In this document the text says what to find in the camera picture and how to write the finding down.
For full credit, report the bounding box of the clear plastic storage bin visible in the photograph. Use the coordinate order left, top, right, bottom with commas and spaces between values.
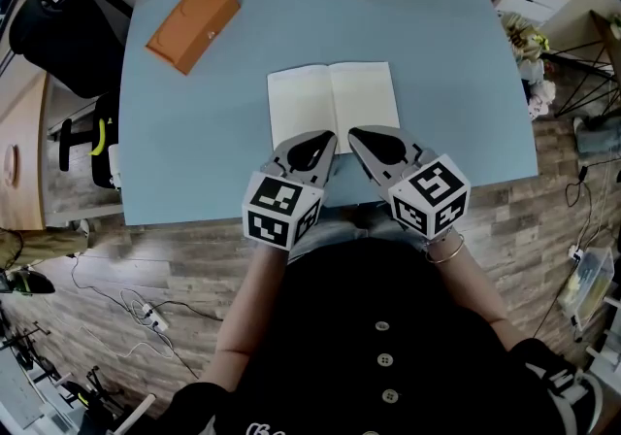
556, 245, 616, 333

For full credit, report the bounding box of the black buttoned shirt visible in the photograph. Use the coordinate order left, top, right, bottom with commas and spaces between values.
172, 236, 605, 435

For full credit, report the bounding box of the white power strip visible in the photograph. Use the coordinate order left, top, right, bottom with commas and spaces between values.
139, 303, 170, 333

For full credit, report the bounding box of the black floor cable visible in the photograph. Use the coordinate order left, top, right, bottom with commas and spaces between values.
564, 164, 592, 210

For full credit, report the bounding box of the orange rectangular box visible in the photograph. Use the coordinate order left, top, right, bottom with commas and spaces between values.
144, 0, 243, 77

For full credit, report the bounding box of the white-paged book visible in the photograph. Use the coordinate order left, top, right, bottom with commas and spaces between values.
266, 61, 402, 155

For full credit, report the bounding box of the black office chair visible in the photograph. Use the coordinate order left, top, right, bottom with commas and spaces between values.
57, 91, 121, 190

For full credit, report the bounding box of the wooden side desk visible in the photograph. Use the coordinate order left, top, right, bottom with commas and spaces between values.
0, 69, 53, 231

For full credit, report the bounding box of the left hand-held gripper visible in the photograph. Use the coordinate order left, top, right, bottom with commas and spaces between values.
241, 129, 340, 252

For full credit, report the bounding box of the person's left forearm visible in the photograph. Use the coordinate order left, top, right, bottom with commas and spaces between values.
199, 242, 292, 388

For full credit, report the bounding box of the white plush toy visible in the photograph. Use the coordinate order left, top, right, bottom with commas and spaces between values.
525, 78, 558, 121

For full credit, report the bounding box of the thin metal bracelet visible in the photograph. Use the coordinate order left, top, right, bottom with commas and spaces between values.
424, 230, 467, 265

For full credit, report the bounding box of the black wire frame stand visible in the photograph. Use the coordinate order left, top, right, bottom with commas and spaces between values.
539, 9, 621, 119

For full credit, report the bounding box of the pale flower bouquet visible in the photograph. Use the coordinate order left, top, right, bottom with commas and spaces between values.
501, 12, 553, 81

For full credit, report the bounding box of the blue-grey cloth bundle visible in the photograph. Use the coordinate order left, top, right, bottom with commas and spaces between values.
572, 114, 621, 156

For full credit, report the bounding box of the person's right forearm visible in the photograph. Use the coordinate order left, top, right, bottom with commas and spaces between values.
425, 227, 516, 352

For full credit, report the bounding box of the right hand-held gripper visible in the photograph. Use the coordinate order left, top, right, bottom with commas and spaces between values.
347, 124, 473, 242

